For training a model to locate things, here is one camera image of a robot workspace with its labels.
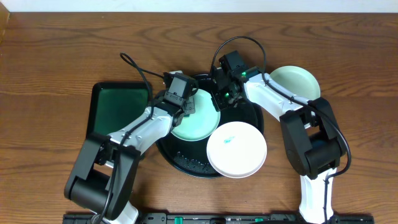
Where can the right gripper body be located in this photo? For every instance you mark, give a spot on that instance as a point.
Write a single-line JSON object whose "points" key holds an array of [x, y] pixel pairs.
{"points": [[225, 98]]}

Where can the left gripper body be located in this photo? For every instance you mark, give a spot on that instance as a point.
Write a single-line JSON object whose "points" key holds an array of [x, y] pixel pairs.
{"points": [[189, 106]]}

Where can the mint plate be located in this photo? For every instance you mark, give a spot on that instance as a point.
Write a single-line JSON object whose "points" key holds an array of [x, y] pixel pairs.
{"points": [[297, 80], [202, 122]]}

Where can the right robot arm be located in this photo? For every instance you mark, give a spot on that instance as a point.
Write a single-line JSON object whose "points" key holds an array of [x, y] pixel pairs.
{"points": [[312, 139]]}

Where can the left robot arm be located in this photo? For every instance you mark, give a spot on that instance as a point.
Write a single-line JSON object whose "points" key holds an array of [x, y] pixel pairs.
{"points": [[103, 174]]}

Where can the black rectangular water tray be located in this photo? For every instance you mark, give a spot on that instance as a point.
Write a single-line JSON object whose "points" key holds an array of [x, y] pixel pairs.
{"points": [[114, 105]]}

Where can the white plate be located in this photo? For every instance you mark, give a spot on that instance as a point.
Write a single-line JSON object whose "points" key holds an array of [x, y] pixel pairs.
{"points": [[236, 150]]}

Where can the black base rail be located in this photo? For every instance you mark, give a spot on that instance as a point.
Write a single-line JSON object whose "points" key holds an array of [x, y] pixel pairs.
{"points": [[162, 218]]}

